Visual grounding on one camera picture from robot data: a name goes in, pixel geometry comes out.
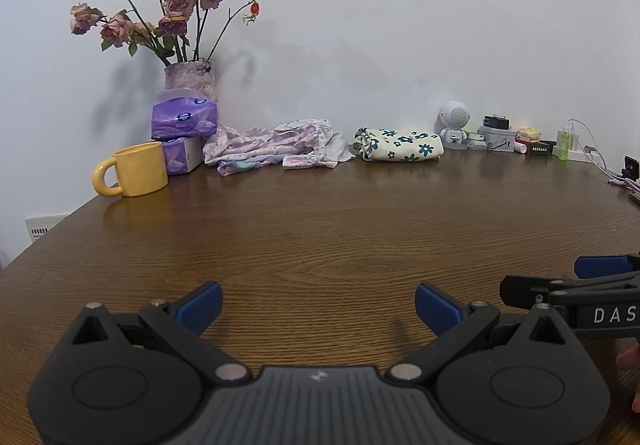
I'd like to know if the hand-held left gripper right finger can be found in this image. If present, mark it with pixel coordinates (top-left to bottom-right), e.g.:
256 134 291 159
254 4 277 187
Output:
387 282 570 385

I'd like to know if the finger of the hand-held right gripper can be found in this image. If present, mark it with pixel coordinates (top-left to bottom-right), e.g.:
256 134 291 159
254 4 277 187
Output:
573 252 640 278
500 275 582 312

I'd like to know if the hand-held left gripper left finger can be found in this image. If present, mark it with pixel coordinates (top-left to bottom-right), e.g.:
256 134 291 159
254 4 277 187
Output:
70 281 252 385

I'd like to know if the pink floral dress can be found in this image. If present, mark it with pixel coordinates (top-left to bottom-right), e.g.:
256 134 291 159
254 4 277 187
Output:
202 117 357 170

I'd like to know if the person's right hand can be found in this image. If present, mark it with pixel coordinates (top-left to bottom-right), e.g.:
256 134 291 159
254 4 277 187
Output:
616 345 640 414

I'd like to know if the black phone holder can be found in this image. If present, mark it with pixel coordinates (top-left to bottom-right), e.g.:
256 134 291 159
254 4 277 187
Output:
620 155 640 186

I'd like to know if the white power strip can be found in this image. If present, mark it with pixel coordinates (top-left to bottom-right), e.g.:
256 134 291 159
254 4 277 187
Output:
552 145 602 165

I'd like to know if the green liquid bottle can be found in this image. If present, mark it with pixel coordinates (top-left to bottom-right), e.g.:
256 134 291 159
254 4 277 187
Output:
558 120 574 161

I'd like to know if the yellow mug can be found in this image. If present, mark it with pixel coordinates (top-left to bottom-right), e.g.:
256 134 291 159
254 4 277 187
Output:
91 141 170 198

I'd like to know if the purple white tissue box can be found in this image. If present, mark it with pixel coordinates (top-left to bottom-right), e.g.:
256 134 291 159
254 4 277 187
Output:
162 135 206 176

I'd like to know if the grey tin box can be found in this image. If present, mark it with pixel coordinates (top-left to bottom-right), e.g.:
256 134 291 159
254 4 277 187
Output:
478 126 517 152

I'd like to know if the folded cream floral cloth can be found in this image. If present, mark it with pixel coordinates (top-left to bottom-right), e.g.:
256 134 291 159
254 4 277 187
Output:
353 126 445 162

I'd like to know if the white printed box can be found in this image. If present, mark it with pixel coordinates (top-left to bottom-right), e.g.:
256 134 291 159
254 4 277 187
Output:
25 213 69 242

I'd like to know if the purple soft tissue pack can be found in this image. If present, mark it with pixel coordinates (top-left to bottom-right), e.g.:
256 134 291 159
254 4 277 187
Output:
151 90 220 142

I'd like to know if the white robot speaker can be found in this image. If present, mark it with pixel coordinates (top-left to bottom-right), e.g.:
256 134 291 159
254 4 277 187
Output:
438 100 471 150

